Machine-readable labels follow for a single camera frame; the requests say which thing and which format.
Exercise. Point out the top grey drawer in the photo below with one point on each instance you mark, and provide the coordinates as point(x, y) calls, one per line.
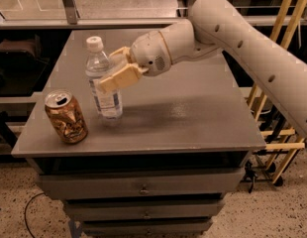
point(134, 184)

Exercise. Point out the clear plastic water bottle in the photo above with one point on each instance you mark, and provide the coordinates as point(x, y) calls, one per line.
point(109, 105)

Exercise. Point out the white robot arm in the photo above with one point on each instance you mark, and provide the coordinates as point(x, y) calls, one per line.
point(216, 24)

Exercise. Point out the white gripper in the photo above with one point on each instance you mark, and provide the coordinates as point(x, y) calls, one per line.
point(149, 53)

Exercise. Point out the bottom grey drawer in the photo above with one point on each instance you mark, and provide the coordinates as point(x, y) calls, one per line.
point(152, 227)

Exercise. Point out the yellow wooden rack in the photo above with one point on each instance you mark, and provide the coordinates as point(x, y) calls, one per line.
point(277, 139)

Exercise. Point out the metal window frame rail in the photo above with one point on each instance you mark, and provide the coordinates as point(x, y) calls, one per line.
point(91, 14)

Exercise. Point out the middle grey drawer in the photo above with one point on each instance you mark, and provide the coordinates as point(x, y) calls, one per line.
point(144, 210)

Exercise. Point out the grey drawer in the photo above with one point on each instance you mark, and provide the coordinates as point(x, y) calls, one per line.
point(144, 210)
point(134, 184)
point(152, 227)

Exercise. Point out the grey drawer cabinet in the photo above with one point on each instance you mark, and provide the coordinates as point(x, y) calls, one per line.
point(193, 117)

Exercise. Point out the orange soda can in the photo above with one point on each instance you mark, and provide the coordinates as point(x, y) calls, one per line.
point(66, 116)

